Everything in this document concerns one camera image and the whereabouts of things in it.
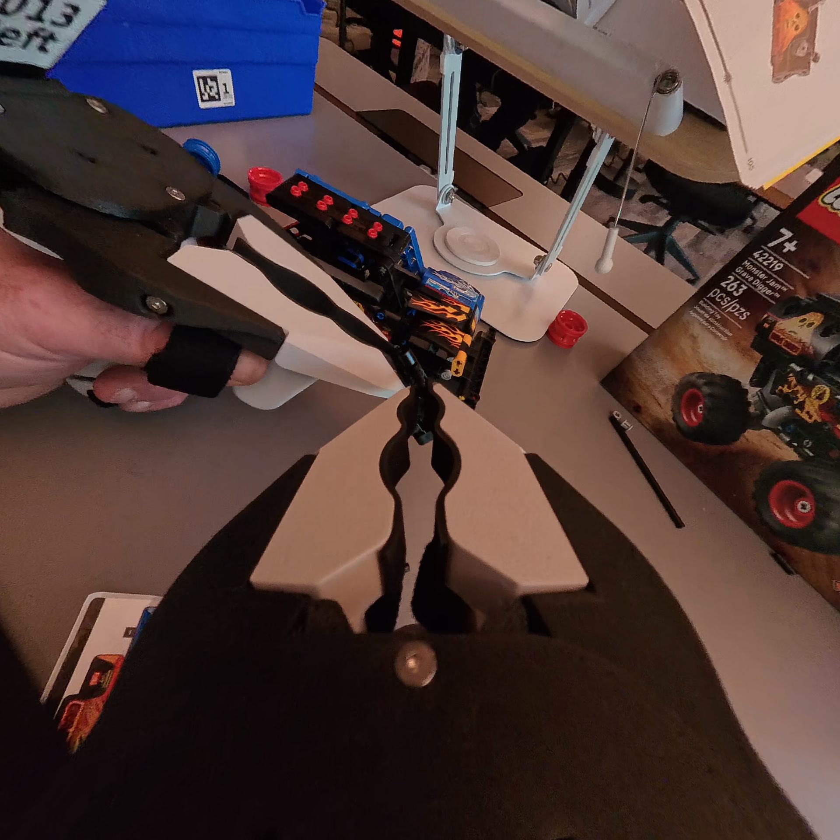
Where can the flame-printed toy truck model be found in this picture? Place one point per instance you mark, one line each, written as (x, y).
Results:
(341, 223)

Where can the sticker sheet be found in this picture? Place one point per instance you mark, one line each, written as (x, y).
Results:
(85, 630)

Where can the blue storage bin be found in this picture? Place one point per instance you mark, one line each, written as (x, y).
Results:
(164, 39)

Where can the blue toy wheel rim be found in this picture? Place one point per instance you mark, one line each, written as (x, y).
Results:
(202, 156)

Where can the grey desk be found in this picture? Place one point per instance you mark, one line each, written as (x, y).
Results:
(197, 492)

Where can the person's left hand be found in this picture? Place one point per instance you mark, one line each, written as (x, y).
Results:
(65, 328)

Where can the toy truck set box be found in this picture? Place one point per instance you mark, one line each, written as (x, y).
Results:
(754, 394)

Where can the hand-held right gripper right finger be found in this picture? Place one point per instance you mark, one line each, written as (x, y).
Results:
(512, 525)

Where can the building instruction booklet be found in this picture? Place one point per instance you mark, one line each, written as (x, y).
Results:
(754, 65)

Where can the red toy wheel rim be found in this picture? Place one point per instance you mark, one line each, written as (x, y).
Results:
(568, 328)
(264, 185)

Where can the black long toy axle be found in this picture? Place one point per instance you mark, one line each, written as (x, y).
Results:
(646, 469)

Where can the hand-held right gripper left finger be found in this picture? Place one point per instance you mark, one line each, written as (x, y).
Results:
(321, 525)

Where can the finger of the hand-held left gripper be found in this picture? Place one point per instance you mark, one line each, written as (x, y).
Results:
(308, 269)
(315, 354)

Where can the white book stand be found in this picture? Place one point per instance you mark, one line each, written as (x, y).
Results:
(472, 249)

